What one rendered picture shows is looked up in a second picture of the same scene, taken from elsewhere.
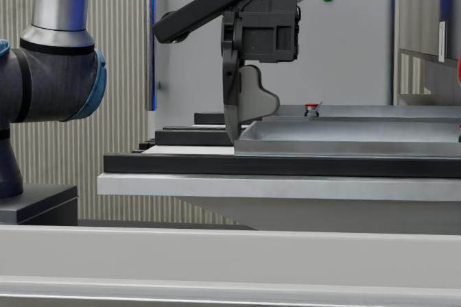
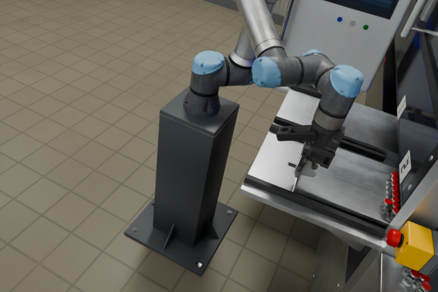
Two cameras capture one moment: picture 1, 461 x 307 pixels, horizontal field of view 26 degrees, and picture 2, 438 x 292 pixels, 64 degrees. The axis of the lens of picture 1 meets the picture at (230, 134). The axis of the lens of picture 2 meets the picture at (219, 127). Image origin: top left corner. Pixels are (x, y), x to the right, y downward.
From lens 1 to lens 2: 0.70 m
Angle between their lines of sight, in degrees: 33
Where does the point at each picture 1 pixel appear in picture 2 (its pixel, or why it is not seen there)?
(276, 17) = (326, 154)
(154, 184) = (260, 198)
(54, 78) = (239, 75)
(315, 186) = (318, 221)
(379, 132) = (356, 158)
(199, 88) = (298, 47)
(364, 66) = (369, 60)
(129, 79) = not seen: outside the picture
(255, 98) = (308, 171)
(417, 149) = (362, 216)
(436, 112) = (388, 116)
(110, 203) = not seen: hidden behind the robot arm
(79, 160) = not seen: outside the picture
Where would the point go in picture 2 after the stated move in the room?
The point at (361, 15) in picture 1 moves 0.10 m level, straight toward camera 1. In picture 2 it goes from (377, 40) to (376, 47)
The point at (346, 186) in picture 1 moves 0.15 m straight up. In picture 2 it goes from (329, 226) to (350, 189)
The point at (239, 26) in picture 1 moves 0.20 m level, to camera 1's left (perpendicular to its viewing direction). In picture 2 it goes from (310, 150) to (238, 129)
